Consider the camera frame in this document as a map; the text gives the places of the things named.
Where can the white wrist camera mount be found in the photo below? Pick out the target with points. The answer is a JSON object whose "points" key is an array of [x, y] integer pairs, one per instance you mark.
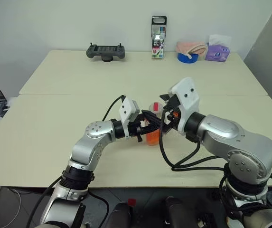
{"points": [[186, 99], [127, 111]]}

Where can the grey handheld remote controller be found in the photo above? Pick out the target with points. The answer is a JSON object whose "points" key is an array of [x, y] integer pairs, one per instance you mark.
{"points": [[105, 50]]}

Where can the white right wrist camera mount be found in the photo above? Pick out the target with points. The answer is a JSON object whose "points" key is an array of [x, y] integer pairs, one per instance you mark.
{"points": [[186, 99]]}

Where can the dark rounded shape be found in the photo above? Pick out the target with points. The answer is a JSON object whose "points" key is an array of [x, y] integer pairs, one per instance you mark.
{"points": [[122, 215]]}

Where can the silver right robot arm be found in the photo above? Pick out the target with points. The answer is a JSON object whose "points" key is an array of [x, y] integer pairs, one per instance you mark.
{"points": [[233, 140]]}

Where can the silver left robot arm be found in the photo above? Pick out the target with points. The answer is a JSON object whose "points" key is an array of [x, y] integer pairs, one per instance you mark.
{"points": [[90, 145]]}

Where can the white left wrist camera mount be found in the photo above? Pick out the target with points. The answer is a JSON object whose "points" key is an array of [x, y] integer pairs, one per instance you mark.
{"points": [[127, 111]]}

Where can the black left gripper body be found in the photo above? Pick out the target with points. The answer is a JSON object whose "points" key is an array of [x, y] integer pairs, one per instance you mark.
{"points": [[135, 131]]}

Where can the marker pen pack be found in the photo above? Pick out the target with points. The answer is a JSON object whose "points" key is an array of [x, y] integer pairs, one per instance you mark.
{"points": [[158, 40]]}

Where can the pink cloth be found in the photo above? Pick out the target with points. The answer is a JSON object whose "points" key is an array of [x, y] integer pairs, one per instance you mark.
{"points": [[191, 47]]}

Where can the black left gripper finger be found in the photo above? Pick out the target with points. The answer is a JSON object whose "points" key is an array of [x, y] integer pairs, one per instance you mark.
{"points": [[151, 128]]}

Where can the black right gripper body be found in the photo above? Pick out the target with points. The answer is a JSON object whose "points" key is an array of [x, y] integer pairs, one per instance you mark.
{"points": [[172, 111]]}

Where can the orange drink bottle red cap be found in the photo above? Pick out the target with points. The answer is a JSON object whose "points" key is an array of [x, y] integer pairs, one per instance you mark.
{"points": [[153, 140]]}

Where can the blue tape roll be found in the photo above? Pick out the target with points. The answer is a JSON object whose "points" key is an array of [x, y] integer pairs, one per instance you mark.
{"points": [[185, 59]]}

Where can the small red block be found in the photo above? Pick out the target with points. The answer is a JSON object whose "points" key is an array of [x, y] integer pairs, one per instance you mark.
{"points": [[131, 202]]}

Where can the purple tissue pack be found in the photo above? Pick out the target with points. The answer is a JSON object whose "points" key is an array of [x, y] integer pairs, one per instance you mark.
{"points": [[217, 53]]}

